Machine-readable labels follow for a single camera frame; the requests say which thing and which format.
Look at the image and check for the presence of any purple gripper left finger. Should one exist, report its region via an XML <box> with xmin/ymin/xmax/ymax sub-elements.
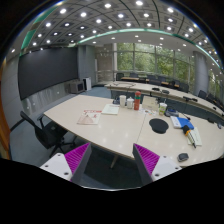
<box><xmin>39</xmin><ymin>142</ymin><xmax>93</xmax><ymax>185</ymax></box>

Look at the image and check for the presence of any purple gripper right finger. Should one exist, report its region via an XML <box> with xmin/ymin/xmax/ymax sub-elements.
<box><xmin>132</xmin><ymin>143</ymin><xmax>183</xmax><ymax>186</ymax></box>

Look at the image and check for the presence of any grey computer mouse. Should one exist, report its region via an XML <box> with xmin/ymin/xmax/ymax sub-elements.
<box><xmin>177</xmin><ymin>153</ymin><xmax>189</xmax><ymax>162</ymax></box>

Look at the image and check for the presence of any black round mouse pad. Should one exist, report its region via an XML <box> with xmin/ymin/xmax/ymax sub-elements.
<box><xmin>149</xmin><ymin>118</ymin><xmax>169</xmax><ymax>134</ymax></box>

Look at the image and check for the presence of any black office chair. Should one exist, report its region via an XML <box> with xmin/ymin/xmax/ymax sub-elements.
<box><xmin>20</xmin><ymin>111</ymin><xmax>76</xmax><ymax>156</ymax></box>

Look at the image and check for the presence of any red and white magazine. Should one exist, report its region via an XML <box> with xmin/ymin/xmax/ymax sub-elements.
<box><xmin>77</xmin><ymin>110</ymin><xmax>101</xmax><ymax>125</ymax></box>

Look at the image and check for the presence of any white book under tool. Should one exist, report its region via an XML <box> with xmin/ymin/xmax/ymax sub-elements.
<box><xmin>171</xmin><ymin>116</ymin><xmax>202</xmax><ymax>148</ymax></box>

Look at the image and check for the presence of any blue handheld tool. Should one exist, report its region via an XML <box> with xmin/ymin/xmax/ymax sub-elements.
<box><xmin>178</xmin><ymin>118</ymin><xmax>196</xmax><ymax>147</ymax></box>

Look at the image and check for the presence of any beige standing card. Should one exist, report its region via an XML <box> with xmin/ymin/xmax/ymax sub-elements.
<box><xmin>142</xmin><ymin>96</ymin><xmax>158</xmax><ymax>111</ymax></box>

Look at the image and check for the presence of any green and white cup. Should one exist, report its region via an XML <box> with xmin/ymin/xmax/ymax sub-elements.
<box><xmin>158</xmin><ymin>103</ymin><xmax>167</xmax><ymax>115</ymax></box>

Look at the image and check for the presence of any white paper booklet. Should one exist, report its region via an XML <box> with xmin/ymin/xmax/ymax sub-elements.
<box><xmin>102</xmin><ymin>104</ymin><xmax>119</xmax><ymax>115</ymax></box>

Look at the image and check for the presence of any red thermos bottle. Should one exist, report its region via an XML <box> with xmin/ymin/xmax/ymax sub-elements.
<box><xmin>134</xmin><ymin>91</ymin><xmax>141</xmax><ymax>110</ymax></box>

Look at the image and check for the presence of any white paper cup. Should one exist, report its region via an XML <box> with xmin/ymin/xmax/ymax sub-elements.
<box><xmin>119</xmin><ymin>95</ymin><xmax>126</xmax><ymax>107</ymax></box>

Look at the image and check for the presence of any long curved conference table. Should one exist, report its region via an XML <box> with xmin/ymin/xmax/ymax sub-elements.
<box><xmin>106</xmin><ymin>81</ymin><xmax>224</xmax><ymax>122</ymax></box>

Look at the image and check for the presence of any white box appliance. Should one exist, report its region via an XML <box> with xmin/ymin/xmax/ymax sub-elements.
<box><xmin>69</xmin><ymin>81</ymin><xmax>84</xmax><ymax>94</ymax></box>

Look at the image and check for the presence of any white tower unit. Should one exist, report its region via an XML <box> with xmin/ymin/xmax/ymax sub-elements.
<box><xmin>83</xmin><ymin>77</ymin><xmax>92</xmax><ymax>91</ymax></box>

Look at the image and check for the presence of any large black wall screen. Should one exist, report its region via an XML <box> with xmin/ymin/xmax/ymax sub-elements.
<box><xmin>18</xmin><ymin>48</ymin><xmax>78</xmax><ymax>100</ymax></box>

